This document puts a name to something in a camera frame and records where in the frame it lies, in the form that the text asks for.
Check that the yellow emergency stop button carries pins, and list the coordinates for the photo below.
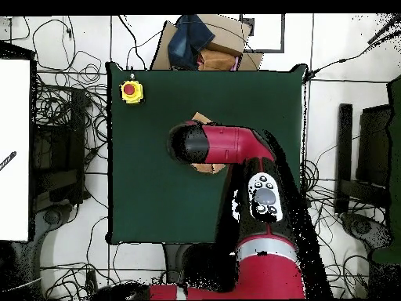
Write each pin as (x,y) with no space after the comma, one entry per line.
(131,91)

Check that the white board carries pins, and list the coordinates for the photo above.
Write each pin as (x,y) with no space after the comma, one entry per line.
(14,150)

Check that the brown cardboard box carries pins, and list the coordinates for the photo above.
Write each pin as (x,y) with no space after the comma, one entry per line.
(228,34)

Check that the dark green table cloth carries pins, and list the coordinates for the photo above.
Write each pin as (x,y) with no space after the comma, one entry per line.
(156,141)

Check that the orange-brown folded cloth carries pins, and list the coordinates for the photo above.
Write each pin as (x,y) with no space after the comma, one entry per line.
(217,59)

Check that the black striped rod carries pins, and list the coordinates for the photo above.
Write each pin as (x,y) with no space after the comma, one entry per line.
(7,160)

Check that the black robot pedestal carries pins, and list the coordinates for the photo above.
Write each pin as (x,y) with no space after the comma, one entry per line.
(175,260)

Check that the black stand frame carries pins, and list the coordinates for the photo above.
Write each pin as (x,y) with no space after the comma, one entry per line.
(374,147)

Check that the black equipment rack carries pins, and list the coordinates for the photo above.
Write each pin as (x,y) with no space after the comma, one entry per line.
(59,156)

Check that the dark grey stand base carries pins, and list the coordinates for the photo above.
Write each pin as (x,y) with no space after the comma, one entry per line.
(51,218)
(363,227)

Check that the black floor bar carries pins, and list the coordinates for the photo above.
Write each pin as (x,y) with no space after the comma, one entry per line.
(344,156)

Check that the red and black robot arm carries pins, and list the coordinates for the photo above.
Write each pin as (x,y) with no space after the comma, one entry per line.
(225,144)

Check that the blue denim jeans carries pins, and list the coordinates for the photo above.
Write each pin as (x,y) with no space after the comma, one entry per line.
(188,40)

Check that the black square frame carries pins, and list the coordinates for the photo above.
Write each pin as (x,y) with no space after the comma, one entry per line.
(283,34)

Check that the tan terry towel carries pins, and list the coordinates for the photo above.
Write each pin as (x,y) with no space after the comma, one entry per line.
(203,167)

